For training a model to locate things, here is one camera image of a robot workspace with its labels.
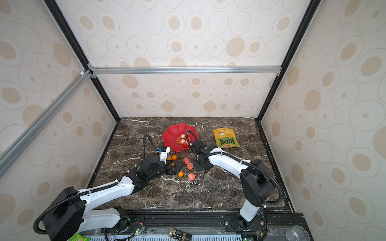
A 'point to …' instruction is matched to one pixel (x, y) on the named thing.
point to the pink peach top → (186, 160)
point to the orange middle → (173, 164)
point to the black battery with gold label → (179, 235)
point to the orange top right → (174, 157)
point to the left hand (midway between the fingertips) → (183, 162)
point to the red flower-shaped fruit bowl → (174, 131)
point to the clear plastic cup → (297, 233)
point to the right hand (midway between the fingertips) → (205, 166)
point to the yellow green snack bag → (225, 138)
